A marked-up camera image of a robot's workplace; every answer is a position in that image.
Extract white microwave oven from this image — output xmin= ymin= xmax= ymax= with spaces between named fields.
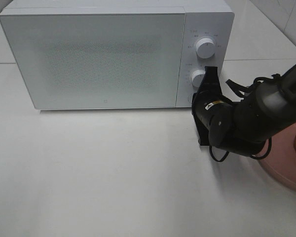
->
xmin=0 ymin=0 xmax=235 ymax=110

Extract round white door button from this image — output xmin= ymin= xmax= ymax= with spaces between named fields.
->
xmin=188 ymin=93 xmax=194 ymax=104

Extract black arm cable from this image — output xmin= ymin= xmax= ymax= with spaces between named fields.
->
xmin=208 ymin=73 xmax=287 ymax=163

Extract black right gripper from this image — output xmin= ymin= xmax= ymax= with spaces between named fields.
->
xmin=192 ymin=66 xmax=234 ymax=146

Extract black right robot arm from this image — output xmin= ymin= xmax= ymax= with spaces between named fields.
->
xmin=191 ymin=64 xmax=296 ymax=161

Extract white microwave knob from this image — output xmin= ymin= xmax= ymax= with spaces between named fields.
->
xmin=195 ymin=36 xmax=216 ymax=59
xmin=191 ymin=69 xmax=205 ymax=88

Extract lower white microwave knob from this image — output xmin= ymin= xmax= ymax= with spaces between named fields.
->
xmin=191 ymin=69 xmax=205 ymax=88

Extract pink round plate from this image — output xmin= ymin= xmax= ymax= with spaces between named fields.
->
xmin=259 ymin=123 xmax=296 ymax=191

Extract white microwave door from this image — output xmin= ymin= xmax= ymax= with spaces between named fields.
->
xmin=0 ymin=14 xmax=185 ymax=110

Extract upper white microwave knob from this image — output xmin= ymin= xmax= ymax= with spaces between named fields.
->
xmin=195 ymin=36 xmax=216 ymax=59

